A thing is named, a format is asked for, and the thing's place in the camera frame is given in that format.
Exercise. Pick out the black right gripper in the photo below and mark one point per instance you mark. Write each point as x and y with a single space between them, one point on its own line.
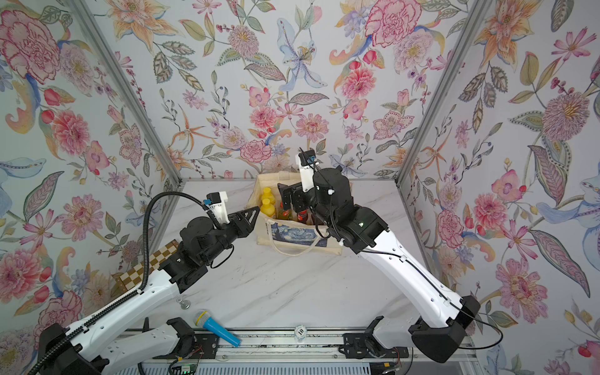
292 195

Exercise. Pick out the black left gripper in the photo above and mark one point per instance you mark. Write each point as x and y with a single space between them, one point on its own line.
241 226

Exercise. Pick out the green dish soap bottle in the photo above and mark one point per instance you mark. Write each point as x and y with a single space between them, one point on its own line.
284 212

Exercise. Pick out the dark red bottle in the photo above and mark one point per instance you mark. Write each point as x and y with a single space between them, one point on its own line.
303 217

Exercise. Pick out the orange bottle yellow cap front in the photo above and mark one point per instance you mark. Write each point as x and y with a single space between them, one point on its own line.
267 193

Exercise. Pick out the orange bottle yellow cap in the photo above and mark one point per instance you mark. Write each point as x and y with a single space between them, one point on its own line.
267 193
268 208

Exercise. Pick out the cream canvas shopping bag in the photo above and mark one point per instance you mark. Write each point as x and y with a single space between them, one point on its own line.
287 237

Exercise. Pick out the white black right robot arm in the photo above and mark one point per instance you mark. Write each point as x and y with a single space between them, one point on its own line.
438 324

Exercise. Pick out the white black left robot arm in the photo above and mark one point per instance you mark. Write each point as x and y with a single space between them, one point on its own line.
93 345

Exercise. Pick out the blue toy microphone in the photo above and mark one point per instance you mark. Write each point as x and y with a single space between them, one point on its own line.
205 321

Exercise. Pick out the green circuit board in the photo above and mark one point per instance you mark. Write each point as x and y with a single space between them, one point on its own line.
182 369

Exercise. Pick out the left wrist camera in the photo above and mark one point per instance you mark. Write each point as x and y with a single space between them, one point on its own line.
217 203

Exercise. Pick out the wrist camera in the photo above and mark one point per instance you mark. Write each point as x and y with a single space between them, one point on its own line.
307 162
217 203

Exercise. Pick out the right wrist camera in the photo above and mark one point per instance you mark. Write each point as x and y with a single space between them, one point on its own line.
307 162

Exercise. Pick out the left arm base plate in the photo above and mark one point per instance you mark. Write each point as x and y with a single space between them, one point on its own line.
203 346

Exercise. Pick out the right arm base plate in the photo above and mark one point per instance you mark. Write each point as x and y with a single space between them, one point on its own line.
364 346

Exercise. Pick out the aluminium rail frame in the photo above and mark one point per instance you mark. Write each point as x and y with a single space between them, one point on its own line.
278 352

